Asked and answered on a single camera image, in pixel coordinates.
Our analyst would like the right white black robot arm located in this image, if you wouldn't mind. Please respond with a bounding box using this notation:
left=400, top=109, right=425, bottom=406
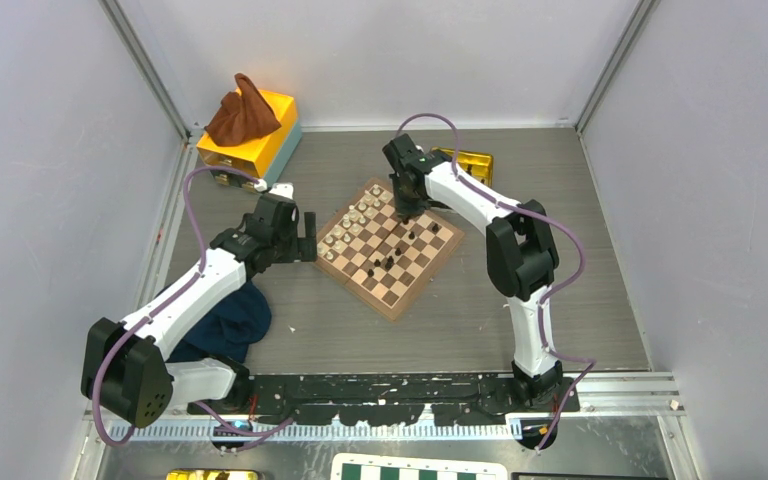
left=382, top=134, right=563, bottom=411

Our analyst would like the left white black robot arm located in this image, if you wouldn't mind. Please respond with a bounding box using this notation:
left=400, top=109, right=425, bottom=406
left=81, top=183, right=316, bottom=429

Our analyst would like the wooden chess board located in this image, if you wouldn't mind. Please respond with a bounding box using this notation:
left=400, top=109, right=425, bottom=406
left=315, top=178, right=464, bottom=322

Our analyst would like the white chess piece row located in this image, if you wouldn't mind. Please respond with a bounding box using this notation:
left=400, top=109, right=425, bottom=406
left=317, top=178, right=397, bottom=265

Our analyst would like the black chess piece cluster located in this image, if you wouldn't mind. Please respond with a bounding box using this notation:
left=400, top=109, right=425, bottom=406
left=366, top=227, right=418, bottom=277

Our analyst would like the green white chess mat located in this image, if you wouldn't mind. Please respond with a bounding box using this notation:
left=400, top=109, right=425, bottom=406
left=330, top=453, right=511, bottom=480

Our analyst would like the yellow storage box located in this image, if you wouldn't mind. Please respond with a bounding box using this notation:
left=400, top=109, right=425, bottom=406
left=196, top=90, right=302, bottom=185

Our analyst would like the gold metal tray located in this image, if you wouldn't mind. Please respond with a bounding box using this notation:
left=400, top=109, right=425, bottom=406
left=432, top=146, right=494, bottom=187

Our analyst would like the brown cloth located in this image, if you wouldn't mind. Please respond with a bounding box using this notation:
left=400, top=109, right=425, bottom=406
left=205, top=73, right=281, bottom=147

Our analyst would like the dark blue cloth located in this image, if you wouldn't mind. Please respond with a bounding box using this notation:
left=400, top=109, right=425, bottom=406
left=167, top=282, right=272, bottom=363

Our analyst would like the gold tin at bottom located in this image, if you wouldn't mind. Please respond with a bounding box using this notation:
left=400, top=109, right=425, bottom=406
left=166, top=469, right=263, bottom=480

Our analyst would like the black mounting base plate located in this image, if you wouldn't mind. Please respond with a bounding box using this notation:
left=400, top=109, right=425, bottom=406
left=207, top=372, right=579, bottom=427

